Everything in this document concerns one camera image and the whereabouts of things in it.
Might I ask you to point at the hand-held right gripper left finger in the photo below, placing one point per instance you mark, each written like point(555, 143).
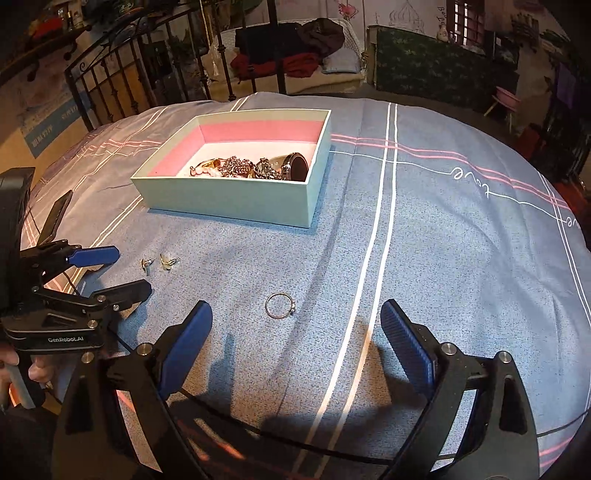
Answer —
point(184, 350)

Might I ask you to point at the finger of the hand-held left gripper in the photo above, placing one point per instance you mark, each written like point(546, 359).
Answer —
point(134, 291)
point(94, 256)

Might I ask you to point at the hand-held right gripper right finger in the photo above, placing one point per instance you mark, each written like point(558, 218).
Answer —
point(408, 346)

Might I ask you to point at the small silver earring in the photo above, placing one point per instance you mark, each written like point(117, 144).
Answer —
point(147, 264)

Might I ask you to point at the small gold earring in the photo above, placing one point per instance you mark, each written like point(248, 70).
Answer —
point(167, 261)

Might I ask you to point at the pale green cardboard box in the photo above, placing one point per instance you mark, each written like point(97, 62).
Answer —
point(221, 203)

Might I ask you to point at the gold wristwatch with dark face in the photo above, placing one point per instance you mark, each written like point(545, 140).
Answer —
point(295, 167)

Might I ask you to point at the person's left hand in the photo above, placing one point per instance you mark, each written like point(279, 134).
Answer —
point(42, 371)

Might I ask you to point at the black flat rectangular object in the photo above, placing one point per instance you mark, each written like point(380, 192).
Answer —
point(55, 217)

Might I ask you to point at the blue plaid bedsheet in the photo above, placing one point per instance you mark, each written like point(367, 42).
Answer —
point(461, 277)

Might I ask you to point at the black metal rack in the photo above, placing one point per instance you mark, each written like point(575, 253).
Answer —
point(563, 134)

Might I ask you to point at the pink basin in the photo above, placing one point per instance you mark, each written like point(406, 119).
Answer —
point(503, 97)

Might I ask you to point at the dark red garment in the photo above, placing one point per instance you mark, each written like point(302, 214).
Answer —
point(295, 64)

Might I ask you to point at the black garment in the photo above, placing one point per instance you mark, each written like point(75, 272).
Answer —
point(268, 39)

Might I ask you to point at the pile of clothes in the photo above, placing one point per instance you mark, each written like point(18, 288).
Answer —
point(318, 83)

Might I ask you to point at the green patterned screen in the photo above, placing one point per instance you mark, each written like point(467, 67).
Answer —
point(434, 69)

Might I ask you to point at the pale blue pillow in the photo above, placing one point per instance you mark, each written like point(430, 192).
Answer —
point(339, 62)

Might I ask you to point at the purple hanging cloth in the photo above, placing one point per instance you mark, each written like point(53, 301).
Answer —
point(565, 87)

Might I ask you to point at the white wicker chair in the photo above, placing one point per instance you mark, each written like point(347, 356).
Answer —
point(353, 37)

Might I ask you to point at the white vase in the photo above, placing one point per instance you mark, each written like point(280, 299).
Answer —
point(442, 31)

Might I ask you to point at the dark maroon garment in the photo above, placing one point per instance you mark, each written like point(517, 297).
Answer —
point(323, 34)

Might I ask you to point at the red lattice window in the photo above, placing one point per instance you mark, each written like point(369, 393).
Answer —
point(466, 21)

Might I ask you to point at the blue wall sign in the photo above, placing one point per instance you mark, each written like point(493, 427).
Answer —
point(51, 124)

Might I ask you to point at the black metal bed frame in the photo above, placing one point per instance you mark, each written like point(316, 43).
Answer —
point(277, 46)

